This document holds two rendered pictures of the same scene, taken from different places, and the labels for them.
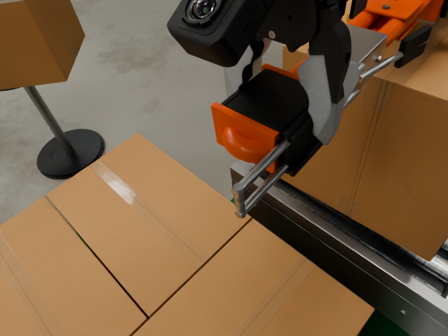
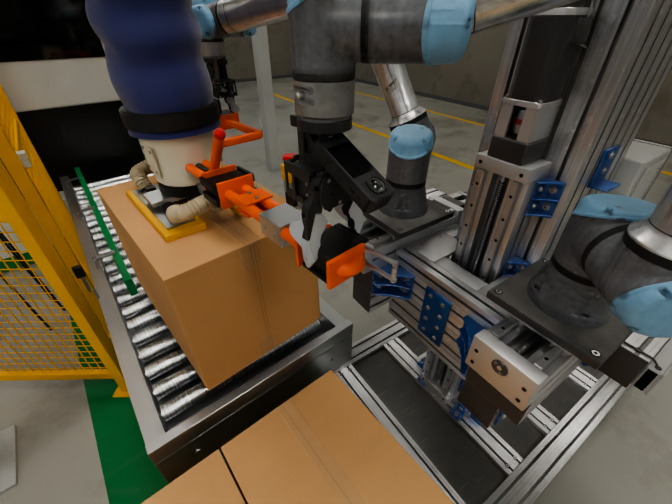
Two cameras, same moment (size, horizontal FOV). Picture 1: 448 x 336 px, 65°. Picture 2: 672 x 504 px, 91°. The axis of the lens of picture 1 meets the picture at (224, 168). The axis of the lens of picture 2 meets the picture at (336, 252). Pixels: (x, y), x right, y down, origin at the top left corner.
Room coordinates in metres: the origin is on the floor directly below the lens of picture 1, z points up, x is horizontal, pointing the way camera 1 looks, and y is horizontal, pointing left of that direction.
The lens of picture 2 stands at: (0.25, 0.37, 1.52)
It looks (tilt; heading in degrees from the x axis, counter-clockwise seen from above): 36 degrees down; 269
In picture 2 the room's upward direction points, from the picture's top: straight up
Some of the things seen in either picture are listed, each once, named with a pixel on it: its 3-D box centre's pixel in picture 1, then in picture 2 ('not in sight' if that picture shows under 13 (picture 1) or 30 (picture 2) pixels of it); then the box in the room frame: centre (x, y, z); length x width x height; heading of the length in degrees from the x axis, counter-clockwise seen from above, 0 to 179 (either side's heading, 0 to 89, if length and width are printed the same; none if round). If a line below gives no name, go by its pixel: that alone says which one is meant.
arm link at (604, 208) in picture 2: not in sight; (607, 234); (-0.23, -0.12, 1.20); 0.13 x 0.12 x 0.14; 80
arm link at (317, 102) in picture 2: not in sight; (322, 99); (0.26, -0.07, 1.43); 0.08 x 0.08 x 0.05
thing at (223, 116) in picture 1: (269, 116); (329, 255); (0.26, -0.05, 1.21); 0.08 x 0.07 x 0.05; 131
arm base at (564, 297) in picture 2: not in sight; (577, 282); (-0.23, -0.12, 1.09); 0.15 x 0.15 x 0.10
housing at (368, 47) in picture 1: (345, 58); (284, 224); (0.34, -0.16, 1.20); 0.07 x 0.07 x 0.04; 41
